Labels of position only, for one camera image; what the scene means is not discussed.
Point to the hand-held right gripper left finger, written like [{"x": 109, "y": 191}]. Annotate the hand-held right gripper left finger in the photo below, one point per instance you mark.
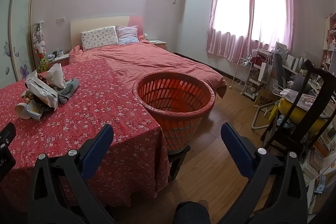
[{"x": 95, "y": 150}]

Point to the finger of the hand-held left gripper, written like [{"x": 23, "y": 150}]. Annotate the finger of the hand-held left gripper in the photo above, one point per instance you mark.
[{"x": 8, "y": 133}]

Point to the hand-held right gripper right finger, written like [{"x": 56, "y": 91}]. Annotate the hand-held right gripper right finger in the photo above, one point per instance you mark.
[{"x": 236, "y": 148}]

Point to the white paper cup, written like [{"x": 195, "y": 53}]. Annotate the white paper cup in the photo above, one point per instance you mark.
[{"x": 21, "y": 109}]

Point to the white plastic wrapper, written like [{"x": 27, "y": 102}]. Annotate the white plastic wrapper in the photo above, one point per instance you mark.
[{"x": 43, "y": 91}]

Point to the orange plastic laundry basket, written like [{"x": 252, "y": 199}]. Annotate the orange plastic laundry basket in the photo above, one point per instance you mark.
[{"x": 178, "y": 132}]

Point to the grey green cloth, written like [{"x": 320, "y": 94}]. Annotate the grey green cloth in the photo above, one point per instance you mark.
[{"x": 69, "y": 88}]

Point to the white tissue paper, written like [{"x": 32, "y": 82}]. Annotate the white tissue paper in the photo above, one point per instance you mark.
[{"x": 56, "y": 73}]

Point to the red floral tablecloth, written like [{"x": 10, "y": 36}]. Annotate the red floral tablecloth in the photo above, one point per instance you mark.
[{"x": 92, "y": 108}]

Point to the brown paper bag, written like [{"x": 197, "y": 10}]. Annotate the brown paper bag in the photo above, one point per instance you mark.
[{"x": 265, "y": 100}]

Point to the dark wooden stool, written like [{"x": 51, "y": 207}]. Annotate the dark wooden stool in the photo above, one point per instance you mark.
[{"x": 178, "y": 161}]

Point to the white shelf cart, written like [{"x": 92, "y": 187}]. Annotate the white shelf cart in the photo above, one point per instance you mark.
[{"x": 256, "y": 82}]

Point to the yellow cushion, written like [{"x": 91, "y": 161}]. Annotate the yellow cushion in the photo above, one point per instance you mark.
[{"x": 302, "y": 112}]

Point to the yellow green plush toy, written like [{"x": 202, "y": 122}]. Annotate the yellow green plush toy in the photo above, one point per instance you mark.
[{"x": 44, "y": 64}]

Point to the person's leg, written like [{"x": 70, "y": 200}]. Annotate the person's leg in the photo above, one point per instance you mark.
[{"x": 190, "y": 213}]

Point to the white paper bag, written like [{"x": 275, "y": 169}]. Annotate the white paper bag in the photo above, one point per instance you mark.
[{"x": 265, "y": 71}]

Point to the pile of cardboard boxes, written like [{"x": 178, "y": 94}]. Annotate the pile of cardboard boxes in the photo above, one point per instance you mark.
[{"x": 320, "y": 161}]

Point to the magazine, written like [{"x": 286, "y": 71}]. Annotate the magazine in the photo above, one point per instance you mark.
[{"x": 312, "y": 103}]

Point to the grey cloth bundle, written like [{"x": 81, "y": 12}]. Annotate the grey cloth bundle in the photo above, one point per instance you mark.
[{"x": 298, "y": 82}]

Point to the pink bedside table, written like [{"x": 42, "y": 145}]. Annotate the pink bedside table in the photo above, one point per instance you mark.
[
  {"x": 157, "y": 43},
  {"x": 59, "y": 58}
]

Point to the hanging plush toys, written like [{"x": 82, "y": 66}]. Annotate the hanging plush toys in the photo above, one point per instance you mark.
[{"x": 39, "y": 40}]

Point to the white flat box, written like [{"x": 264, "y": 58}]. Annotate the white flat box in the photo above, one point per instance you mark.
[
  {"x": 298, "y": 64},
  {"x": 290, "y": 61}
]

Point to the wardrobe with purple flowers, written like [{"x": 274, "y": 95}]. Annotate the wardrobe with purple flowers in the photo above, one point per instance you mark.
[{"x": 21, "y": 29}]

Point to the pink curtain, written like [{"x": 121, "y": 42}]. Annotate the pink curtain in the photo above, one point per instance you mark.
[
  {"x": 225, "y": 43},
  {"x": 273, "y": 40}
]

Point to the coral pink duvet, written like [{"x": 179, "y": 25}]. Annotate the coral pink duvet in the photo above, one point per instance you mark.
[{"x": 157, "y": 61}]

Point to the framed picture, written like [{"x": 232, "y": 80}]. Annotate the framed picture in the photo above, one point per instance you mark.
[{"x": 280, "y": 48}]

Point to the dark wooden chair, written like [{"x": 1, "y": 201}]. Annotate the dark wooden chair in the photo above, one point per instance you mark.
[{"x": 315, "y": 71}]

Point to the white floral pillow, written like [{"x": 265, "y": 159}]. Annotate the white floral pillow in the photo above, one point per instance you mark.
[{"x": 99, "y": 39}]

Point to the pink striped pillow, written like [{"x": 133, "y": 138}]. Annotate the pink striped pillow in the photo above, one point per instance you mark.
[{"x": 127, "y": 33}]

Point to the beige wooden headboard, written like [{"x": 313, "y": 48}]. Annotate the beige wooden headboard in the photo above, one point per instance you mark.
[{"x": 99, "y": 23}]

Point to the pink white bookshelf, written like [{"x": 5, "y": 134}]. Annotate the pink white bookshelf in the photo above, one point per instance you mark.
[{"x": 328, "y": 37}]

